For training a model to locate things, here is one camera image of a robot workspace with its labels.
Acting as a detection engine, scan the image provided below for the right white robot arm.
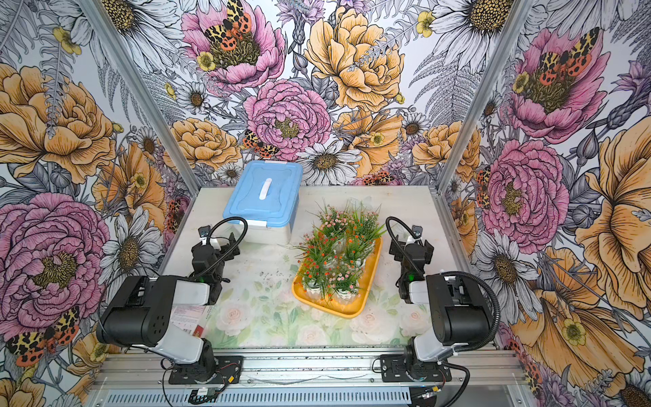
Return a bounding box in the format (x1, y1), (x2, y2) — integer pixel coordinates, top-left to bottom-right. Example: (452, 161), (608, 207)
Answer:
(380, 216), (501, 383)

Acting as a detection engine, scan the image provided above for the pink red potted gypsophila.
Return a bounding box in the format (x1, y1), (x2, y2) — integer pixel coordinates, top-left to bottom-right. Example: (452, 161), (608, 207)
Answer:
(297, 229), (337, 301)

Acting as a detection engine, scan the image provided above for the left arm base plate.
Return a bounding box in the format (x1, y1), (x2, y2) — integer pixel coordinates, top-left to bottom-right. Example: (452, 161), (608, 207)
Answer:
(169, 355), (244, 385)

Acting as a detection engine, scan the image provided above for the left aluminium corner post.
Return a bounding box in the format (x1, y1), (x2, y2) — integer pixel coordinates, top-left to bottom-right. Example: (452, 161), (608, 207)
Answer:
(80, 1), (202, 196)

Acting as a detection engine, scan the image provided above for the aluminium rail frame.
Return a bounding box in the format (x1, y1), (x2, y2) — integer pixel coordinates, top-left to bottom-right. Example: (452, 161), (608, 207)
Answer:
(85, 348), (535, 407)

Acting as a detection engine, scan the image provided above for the aluminium corner post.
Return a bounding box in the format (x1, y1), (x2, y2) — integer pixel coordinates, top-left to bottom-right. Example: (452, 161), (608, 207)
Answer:
(80, 1), (202, 196)
(437, 0), (534, 194)

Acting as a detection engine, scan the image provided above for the blue lid storage box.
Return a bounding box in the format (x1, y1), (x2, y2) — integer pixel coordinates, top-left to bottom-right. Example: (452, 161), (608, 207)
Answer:
(223, 160), (303, 245)

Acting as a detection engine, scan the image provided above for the pink white paper card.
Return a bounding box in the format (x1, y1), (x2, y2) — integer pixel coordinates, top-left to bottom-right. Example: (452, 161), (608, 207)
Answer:
(171, 305), (212, 337)

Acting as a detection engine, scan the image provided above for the right aluminium corner post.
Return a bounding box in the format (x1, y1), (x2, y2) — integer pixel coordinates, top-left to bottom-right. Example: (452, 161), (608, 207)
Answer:
(437, 0), (534, 194)

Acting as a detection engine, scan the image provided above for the yellow plastic tray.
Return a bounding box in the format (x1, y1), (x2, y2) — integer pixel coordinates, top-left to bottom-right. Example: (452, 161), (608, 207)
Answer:
(292, 238), (382, 319)

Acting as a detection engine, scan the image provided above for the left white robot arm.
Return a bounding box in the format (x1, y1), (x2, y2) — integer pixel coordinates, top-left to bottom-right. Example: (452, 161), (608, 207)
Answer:
(97, 216), (249, 383)

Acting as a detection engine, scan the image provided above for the orange flower potted plant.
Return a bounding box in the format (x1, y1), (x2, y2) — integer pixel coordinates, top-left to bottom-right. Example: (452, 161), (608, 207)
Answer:
(349, 206), (386, 257)
(325, 250), (372, 305)

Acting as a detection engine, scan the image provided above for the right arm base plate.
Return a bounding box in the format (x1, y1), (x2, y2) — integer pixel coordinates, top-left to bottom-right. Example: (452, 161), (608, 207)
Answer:
(379, 354), (452, 383)

